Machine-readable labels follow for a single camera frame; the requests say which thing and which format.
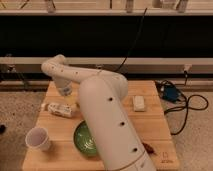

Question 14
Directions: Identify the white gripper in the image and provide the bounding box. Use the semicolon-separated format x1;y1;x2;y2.
53;77;77;106

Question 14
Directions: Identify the white plastic bottle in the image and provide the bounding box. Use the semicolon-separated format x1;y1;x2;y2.
41;102;77;118

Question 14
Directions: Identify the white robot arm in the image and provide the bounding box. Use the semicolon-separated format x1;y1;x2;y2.
41;54;157;171

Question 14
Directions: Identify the green ceramic bowl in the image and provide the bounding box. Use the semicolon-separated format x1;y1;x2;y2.
73;121;98;157

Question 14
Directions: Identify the white paper cup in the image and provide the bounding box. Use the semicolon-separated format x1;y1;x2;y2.
25;127;51;151

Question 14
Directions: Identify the white rectangular block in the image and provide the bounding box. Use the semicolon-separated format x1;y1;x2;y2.
133;96;145;112

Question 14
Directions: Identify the dried red chili pepper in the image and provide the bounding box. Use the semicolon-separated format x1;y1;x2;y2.
142;143;156;154

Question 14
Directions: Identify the blue power adapter box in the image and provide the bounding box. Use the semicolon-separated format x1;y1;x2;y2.
162;84;179;103

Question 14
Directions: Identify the black hanging cable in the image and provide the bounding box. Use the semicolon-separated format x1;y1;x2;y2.
112;7;148;73

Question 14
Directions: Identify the black floor cable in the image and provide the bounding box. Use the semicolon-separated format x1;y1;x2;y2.
155;79;210;136

